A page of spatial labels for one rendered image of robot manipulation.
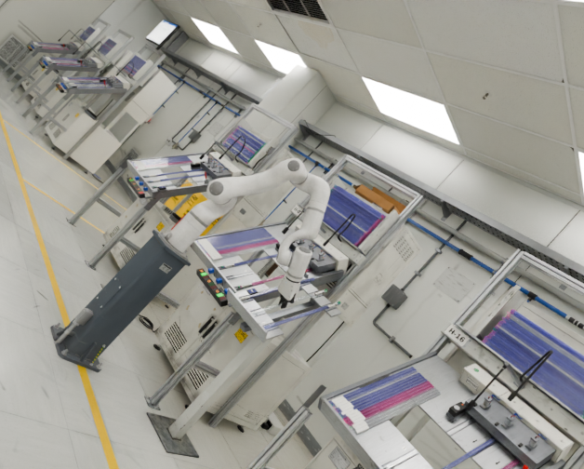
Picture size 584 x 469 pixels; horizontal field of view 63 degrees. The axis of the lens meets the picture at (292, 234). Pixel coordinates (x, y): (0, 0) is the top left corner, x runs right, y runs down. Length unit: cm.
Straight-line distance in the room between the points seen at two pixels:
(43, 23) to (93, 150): 424
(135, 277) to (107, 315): 23
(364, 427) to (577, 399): 87
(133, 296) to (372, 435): 127
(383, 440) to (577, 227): 286
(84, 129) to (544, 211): 545
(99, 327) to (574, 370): 213
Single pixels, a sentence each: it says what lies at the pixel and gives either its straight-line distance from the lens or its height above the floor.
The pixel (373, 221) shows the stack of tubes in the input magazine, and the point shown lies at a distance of 299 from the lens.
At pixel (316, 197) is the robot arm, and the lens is 230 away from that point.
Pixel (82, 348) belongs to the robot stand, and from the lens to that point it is 256.
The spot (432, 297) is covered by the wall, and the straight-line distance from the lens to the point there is 434.
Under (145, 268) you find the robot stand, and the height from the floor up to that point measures 55.
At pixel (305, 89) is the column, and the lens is 619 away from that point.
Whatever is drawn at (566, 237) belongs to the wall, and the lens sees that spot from 440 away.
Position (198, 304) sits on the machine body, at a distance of 325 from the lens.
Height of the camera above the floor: 106
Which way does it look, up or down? 2 degrees up
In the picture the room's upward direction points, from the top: 43 degrees clockwise
